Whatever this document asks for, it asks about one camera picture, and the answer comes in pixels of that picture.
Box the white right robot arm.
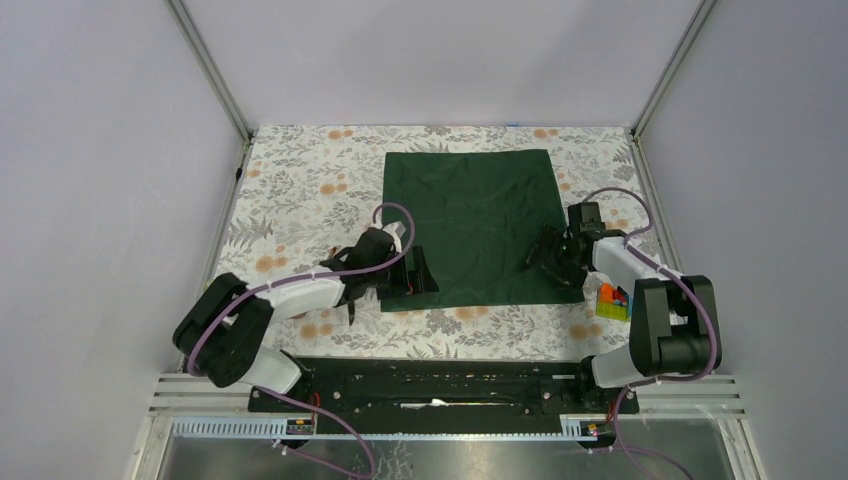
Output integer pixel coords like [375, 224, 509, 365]
[526, 202, 722, 412]

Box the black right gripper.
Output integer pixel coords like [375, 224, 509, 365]
[521, 223, 588, 293]

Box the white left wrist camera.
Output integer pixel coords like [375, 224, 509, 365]
[381, 221, 406, 252]

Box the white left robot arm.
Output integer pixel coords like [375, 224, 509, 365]
[172, 223, 439, 411]

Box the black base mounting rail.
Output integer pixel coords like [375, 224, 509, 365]
[288, 357, 639, 435]

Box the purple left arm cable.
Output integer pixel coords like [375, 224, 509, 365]
[185, 201, 417, 478]

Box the floral patterned table mat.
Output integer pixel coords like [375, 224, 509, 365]
[216, 126, 647, 360]

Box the colourful toy block stack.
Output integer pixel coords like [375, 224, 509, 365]
[595, 283, 632, 322]

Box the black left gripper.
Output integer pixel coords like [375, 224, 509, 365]
[366, 244, 437, 298]

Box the dark green cloth napkin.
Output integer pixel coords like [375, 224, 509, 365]
[380, 149, 584, 312]

